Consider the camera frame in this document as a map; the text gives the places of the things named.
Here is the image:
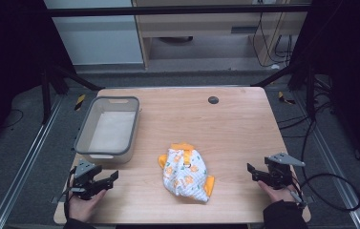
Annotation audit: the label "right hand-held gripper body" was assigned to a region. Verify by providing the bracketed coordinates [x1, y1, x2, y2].
[263, 152, 307, 191]

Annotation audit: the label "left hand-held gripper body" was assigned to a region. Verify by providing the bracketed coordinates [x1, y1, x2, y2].
[69, 158, 105, 201]

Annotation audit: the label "white grey-rimmed plastic basket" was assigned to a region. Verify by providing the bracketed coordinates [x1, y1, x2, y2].
[73, 95, 141, 166]

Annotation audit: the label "white orange baby garment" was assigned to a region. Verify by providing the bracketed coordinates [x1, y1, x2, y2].
[158, 142, 216, 204]

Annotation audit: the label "person's right hand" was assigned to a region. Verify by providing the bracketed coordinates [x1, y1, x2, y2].
[257, 179, 298, 204]

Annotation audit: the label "person's left hand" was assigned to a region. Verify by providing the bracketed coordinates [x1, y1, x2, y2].
[68, 188, 108, 223]

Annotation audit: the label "yellow black tape strip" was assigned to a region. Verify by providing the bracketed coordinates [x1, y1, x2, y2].
[277, 91, 297, 106]
[74, 93, 87, 113]

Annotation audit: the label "black metal stand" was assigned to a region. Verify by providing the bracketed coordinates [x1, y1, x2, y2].
[251, 61, 318, 122]
[39, 62, 106, 126]

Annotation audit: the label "white cabinet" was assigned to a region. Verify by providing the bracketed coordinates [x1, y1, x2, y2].
[43, 0, 145, 67]

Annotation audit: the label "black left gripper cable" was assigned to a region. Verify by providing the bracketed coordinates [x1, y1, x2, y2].
[62, 166, 77, 221]

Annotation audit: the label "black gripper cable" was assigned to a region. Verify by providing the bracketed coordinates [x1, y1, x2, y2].
[62, 166, 77, 221]
[290, 117, 360, 214]

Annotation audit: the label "aluminium floor rail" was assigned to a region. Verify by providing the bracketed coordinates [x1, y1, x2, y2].
[293, 90, 360, 229]
[0, 94, 66, 229]

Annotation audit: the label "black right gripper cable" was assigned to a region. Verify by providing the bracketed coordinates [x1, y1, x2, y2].
[290, 117, 360, 214]

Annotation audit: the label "thin black floor cable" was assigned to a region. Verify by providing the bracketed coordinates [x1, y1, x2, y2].
[1, 108, 25, 130]

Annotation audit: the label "black hanging cables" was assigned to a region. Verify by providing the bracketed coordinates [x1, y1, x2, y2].
[251, 0, 294, 69]

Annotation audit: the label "black horizontal frame bar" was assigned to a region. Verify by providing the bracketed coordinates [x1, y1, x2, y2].
[45, 4, 311, 18]

